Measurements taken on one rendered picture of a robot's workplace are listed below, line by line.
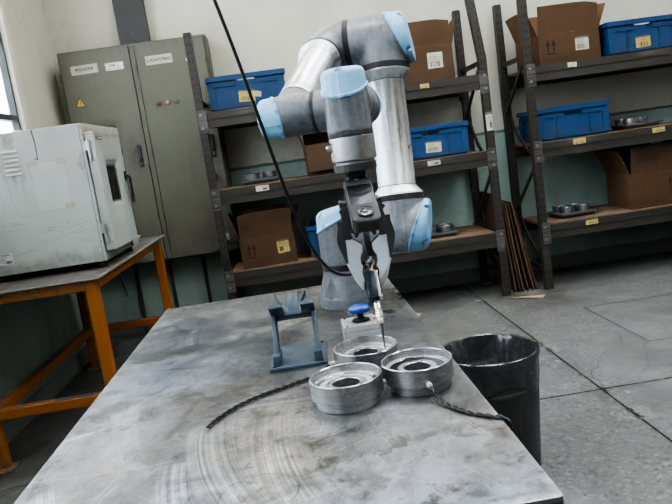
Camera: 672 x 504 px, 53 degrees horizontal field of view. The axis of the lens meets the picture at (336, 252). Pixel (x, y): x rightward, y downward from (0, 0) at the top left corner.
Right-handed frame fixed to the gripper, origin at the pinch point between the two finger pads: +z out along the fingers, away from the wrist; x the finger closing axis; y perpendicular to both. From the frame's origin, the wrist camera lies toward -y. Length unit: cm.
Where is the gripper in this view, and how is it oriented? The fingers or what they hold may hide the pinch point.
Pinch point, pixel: (372, 282)
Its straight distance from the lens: 112.1
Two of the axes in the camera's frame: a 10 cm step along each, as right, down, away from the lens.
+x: -9.9, 1.5, -0.1
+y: -0.3, -1.5, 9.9
